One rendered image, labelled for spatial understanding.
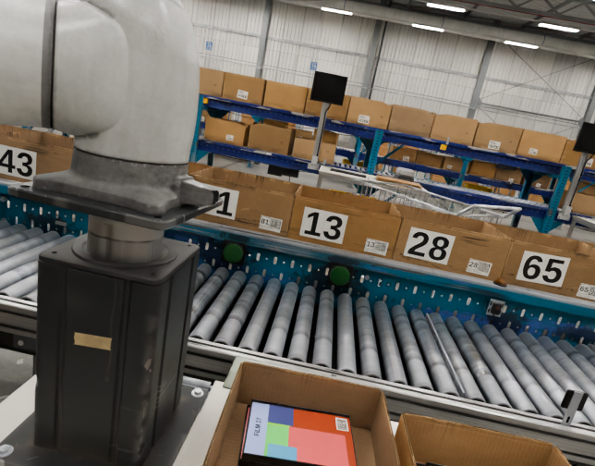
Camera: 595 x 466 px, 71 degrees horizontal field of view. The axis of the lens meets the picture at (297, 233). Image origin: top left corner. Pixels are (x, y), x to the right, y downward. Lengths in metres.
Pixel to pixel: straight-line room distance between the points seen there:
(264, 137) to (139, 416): 5.31
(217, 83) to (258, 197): 4.81
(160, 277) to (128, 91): 0.24
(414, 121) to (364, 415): 5.40
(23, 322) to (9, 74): 0.81
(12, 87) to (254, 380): 0.62
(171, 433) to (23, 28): 0.63
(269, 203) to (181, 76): 0.99
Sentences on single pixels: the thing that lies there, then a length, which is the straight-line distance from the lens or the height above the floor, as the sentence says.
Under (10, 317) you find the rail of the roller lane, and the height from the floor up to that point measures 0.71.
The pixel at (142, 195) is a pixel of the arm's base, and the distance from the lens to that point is 0.57.
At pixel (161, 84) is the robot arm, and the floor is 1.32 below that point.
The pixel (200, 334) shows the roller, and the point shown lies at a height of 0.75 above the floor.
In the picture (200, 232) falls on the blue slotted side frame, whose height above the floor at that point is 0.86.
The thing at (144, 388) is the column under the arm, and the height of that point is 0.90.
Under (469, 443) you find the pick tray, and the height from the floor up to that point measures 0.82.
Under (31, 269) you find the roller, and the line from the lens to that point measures 1.49.
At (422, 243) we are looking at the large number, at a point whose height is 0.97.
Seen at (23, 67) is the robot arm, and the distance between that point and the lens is 0.57.
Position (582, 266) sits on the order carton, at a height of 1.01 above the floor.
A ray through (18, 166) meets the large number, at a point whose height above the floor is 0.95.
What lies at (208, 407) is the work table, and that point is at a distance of 0.90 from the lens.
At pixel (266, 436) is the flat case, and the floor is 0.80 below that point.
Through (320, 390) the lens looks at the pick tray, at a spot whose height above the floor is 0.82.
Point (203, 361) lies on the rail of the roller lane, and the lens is 1.10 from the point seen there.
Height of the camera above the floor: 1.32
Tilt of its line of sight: 15 degrees down
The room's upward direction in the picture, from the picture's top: 11 degrees clockwise
